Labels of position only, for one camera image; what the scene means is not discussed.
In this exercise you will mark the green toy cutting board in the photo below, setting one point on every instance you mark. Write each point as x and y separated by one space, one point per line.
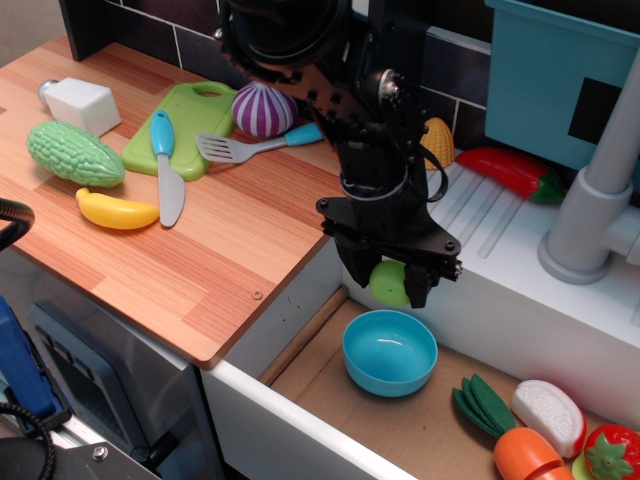
193 108

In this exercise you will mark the grey toy oven door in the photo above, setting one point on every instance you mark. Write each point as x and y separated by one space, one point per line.
134 395

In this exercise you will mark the white toy sink unit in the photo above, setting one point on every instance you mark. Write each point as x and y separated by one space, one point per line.
283 406

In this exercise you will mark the blue box bottom left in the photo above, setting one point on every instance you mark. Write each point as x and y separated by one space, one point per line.
30 383

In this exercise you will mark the yellow toy corn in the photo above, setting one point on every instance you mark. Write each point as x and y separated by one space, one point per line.
438 140

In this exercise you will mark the red toy strawberry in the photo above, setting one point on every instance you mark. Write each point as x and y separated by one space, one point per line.
612 452

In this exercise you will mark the orange toy carrot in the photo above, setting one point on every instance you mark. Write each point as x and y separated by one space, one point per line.
519 452

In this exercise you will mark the black gooseneck tube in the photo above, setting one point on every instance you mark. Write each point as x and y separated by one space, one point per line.
19 219

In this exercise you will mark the green toy pear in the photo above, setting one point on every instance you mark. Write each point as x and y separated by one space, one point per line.
387 283

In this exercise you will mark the teal plastic bin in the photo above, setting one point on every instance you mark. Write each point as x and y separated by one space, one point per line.
556 71

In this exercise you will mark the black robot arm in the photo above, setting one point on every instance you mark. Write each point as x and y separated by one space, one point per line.
358 75

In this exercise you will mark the white salt shaker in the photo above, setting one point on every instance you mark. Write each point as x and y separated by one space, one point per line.
82 104

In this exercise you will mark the blue plastic bowl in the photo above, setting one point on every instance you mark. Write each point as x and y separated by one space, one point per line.
389 353

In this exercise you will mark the toy knife blue handle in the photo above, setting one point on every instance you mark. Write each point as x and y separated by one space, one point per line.
171 186

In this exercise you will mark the yellow toy banana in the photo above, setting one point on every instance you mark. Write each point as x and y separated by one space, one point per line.
110 212

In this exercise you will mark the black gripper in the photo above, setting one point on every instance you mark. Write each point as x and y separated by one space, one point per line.
370 225

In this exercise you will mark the green toy bitter gourd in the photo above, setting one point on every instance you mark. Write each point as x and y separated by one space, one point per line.
75 154

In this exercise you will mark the grey toy spatula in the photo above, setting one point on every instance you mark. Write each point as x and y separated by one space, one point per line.
219 149

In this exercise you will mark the purple striped toy onion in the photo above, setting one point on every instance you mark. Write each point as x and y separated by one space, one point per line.
262 111

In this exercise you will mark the grey toy faucet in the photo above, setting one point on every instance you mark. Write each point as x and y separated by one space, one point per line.
595 219

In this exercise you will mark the red toy chili pepper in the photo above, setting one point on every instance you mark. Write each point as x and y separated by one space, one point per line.
520 173

